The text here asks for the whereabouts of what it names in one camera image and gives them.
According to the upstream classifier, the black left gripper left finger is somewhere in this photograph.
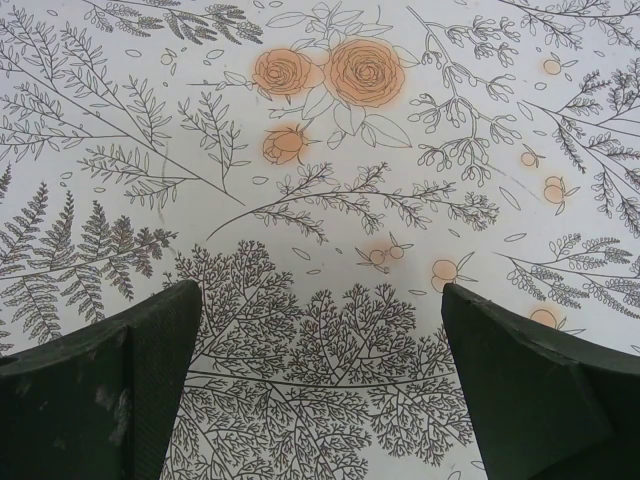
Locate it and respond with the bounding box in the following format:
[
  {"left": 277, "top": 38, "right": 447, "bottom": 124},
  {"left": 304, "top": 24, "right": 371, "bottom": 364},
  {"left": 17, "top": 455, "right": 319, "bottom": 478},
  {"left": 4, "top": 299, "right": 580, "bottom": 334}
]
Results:
[{"left": 0, "top": 279, "right": 203, "bottom": 480}]

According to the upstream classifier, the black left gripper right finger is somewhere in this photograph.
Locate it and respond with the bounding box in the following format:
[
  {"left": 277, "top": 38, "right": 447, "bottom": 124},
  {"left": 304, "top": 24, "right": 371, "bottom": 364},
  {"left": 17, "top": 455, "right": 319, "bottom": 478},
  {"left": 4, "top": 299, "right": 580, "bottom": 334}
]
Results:
[{"left": 441, "top": 282, "right": 640, "bottom": 480}]

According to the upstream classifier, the floral print table cover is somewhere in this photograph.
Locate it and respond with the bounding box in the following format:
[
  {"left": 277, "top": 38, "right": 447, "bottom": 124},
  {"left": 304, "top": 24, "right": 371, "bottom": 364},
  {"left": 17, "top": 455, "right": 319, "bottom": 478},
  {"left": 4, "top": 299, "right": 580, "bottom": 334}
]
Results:
[{"left": 0, "top": 0, "right": 640, "bottom": 480}]

